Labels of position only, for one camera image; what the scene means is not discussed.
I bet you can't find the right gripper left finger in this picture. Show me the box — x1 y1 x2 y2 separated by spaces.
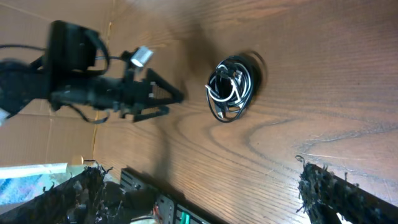
1 165 111 223

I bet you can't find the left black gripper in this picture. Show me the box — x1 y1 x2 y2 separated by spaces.
118 49 184 122

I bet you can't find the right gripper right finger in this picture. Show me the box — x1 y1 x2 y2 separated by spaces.
295 155 397 223

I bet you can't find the white usb cable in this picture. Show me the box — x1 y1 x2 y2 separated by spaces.
205 63 252 105

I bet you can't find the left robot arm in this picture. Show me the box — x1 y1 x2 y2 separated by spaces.
1 21 183 122

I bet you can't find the cardboard box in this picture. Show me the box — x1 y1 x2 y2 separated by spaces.
0 0 116 167

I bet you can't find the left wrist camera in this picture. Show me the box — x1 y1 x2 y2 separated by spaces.
130 46 153 68

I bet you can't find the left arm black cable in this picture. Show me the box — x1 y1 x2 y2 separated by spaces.
0 44 47 52

